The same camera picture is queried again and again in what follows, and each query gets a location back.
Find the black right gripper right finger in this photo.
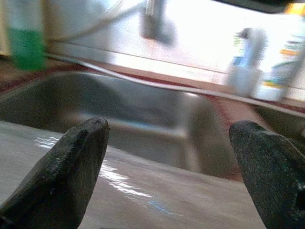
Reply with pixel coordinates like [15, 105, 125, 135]
[228, 120, 305, 229]

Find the metal wall faucet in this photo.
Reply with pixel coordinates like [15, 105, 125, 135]
[140, 0, 177, 45]

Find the stainless steel sink basin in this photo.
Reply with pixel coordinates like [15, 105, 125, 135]
[0, 70, 243, 179]
[252, 104, 305, 150]

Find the black shelf edge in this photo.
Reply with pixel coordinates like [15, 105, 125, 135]
[213, 0, 295, 14]

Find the white cleaner bottle yellow cap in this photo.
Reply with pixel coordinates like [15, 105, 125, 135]
[252, 2, 305, 102]

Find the white spray bottle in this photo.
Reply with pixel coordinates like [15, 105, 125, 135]
[234, 27, 267, 70]

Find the green dish soap bottle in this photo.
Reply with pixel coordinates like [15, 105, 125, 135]
[4, 0, 47, 71]

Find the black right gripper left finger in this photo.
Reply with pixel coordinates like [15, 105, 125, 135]
[0, 116, 110, 229]

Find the thin white hose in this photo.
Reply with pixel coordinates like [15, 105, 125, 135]
[53, 0, 146, 43]

